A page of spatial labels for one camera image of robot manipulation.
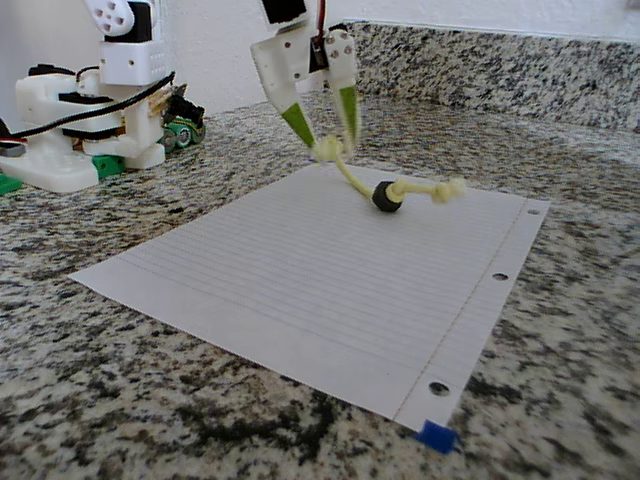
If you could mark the wooden stick stack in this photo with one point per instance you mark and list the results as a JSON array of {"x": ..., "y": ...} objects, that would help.
[{"x": 157, "y": 102}]

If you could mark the blue tape piece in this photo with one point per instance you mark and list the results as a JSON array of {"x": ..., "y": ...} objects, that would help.
[{"x": 436, "y": 436}]

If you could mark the green table clamp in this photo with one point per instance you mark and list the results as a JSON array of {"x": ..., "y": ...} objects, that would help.
[
  {"x": 110, "y": 167},
  {"x": 9, "y": 184}
]

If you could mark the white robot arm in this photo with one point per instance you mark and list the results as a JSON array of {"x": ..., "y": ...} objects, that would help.
[{"x": 130, "y": 60}]

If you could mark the black hex nut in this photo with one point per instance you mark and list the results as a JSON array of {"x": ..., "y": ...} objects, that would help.
[{"x": 385, "y": 197}]

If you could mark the lined paper sheet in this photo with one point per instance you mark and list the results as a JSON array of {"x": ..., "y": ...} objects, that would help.
[{"x": 250, "y": 275}]

